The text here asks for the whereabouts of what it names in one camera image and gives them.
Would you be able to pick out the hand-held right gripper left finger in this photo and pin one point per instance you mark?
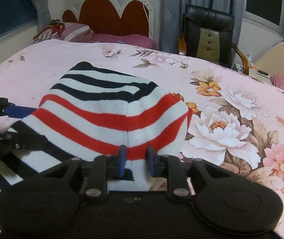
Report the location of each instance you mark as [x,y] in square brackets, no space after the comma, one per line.
[122,163]

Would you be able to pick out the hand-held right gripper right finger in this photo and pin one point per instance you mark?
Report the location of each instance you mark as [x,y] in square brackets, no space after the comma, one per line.
[151,163]

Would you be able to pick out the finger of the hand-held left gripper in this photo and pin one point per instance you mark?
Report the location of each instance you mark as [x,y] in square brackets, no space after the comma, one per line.
[6,140]
[17,111]

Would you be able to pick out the striped knit sweater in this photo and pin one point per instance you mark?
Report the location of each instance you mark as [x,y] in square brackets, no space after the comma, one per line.
[94,109]

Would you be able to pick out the striped pink pillow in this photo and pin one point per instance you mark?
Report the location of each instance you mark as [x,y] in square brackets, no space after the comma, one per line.
[67,29]

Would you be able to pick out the magenta pillow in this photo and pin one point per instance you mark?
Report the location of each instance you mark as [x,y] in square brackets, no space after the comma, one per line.
[127,39]

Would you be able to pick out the cream nightstand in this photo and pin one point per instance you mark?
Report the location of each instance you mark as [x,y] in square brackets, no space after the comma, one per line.
[240,68]

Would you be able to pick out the red heart-shaped headboard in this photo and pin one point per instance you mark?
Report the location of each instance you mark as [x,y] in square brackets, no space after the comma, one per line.
[107,15]

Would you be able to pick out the pink floral bedsheet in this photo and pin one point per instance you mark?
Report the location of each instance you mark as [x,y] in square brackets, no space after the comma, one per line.
[244,62]

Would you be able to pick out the white pump bottle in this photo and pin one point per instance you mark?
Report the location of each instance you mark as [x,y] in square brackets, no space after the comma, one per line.
[250,58]

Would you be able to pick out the black leather armchair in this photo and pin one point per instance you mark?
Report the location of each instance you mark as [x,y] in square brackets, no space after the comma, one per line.
[209,22]

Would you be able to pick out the cream arched headboard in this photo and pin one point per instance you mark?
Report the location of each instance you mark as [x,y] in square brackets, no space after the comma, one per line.
[279,57]

